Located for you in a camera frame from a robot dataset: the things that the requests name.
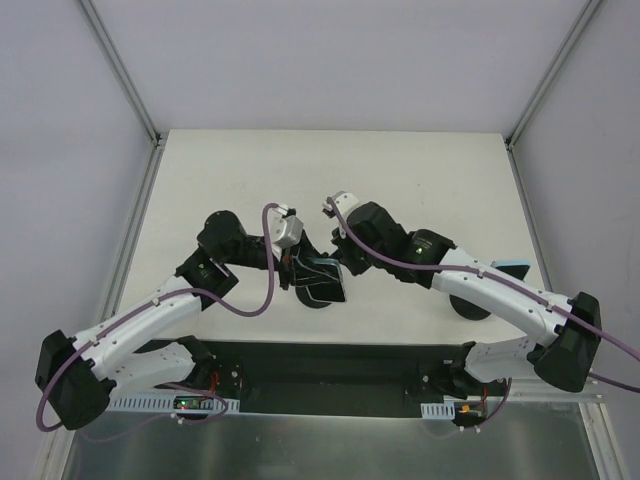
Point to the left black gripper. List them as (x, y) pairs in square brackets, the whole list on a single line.
[(288, 263)]

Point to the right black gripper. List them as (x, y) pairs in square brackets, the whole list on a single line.
[(344, 244)]

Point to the black phone stand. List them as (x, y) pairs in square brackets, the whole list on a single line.
[(468, 310), (307, 301)]

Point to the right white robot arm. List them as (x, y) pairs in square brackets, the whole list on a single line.
[(559, 340)]

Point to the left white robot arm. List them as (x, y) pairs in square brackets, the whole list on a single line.
[(80, 375)]

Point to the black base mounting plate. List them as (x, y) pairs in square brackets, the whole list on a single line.
[(356, 380)]

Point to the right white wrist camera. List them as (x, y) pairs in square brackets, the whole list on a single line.
[(343, 203)]

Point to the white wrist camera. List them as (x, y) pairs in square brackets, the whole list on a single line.
[(343, 203), (287, 228)]

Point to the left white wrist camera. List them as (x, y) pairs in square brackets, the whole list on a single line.
[(287, 228)]

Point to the right white cable duct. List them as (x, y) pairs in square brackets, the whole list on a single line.
[(447, 410)]

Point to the white cable duct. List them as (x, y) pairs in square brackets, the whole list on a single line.
[(172, 402), (447, 410)]

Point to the left white cable duct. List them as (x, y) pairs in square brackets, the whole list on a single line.
[(172, 402)]

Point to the left aluminium frame post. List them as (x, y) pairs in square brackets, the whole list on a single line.
[(116, 64)]

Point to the aluminium frame post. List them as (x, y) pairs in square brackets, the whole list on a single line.
[(576, 32), (116, 64)]

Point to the right aluminium frame post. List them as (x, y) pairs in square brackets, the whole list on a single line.
[(576, 32)]

